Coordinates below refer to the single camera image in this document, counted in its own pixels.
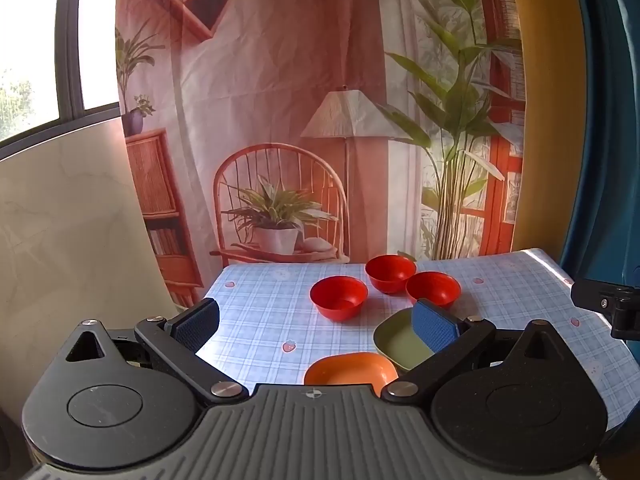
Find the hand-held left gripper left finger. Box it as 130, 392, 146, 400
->
65, 298, 249, 403

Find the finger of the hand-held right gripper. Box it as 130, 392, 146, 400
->
571, 277, 640, 341

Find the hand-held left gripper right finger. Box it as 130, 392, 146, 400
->
381, 298, 568, 403

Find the red bowl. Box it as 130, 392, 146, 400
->
364, 255, 417, 296
405, 271, 462, 309
309, 276, 369, 322

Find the green plate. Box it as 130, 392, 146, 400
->
373, 308, 436, 372

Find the blue checked tablecloth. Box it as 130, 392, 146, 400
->
195, 247, 640, 433

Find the orange plate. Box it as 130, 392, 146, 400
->
304, 352, 399, 387

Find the blue curtain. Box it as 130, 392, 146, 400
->
557, 0, 640, 286

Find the printed room scene backdrop cloth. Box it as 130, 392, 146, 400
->
115, 0, 528, 311

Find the dark framed window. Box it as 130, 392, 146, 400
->
0, 0, 121, 161

